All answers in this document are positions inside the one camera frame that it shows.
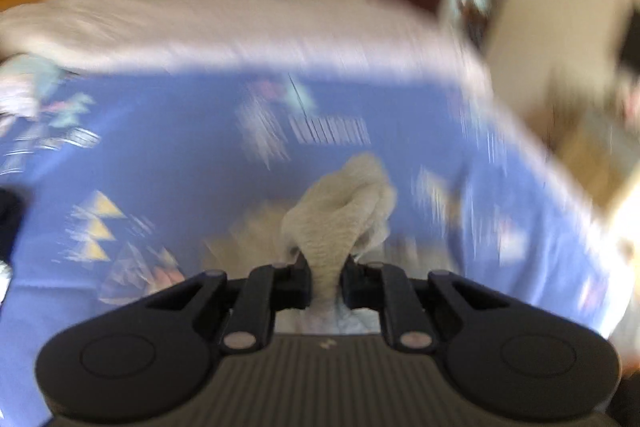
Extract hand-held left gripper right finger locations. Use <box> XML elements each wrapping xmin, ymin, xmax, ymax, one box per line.
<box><xmin>341</xmin><ymin>257</ymin><xmax>510</xmax><ymax>355</ymax></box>

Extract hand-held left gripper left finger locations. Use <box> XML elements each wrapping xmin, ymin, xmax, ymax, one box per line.
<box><xmin>145</xmin><ymin>254</ymin><xmax>315</xmax><ymax>355</ymax></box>

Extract grey knit pants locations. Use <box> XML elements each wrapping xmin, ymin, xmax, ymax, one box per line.
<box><xmin>202</xmin><ymin>152</ymin><xmax>453</xmax><ymax>335</ymax></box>

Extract blue printed bed sheet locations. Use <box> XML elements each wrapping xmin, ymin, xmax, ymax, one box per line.
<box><xmin>0</xmin><ymin>59</ymin><xmax>631</xmax><ymax>343</ymax></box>

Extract white floral quilt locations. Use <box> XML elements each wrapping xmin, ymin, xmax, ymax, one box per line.
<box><xmin>0</xmin><ymin>0</ymin><xmax>616</xmax><ymax>218</ymax></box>

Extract patterned pillow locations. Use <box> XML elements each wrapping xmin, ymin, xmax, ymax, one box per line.
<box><xmin>0</xmin><ymin>53</ymin><xmax>68</xmax><ymax>120</ymax></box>

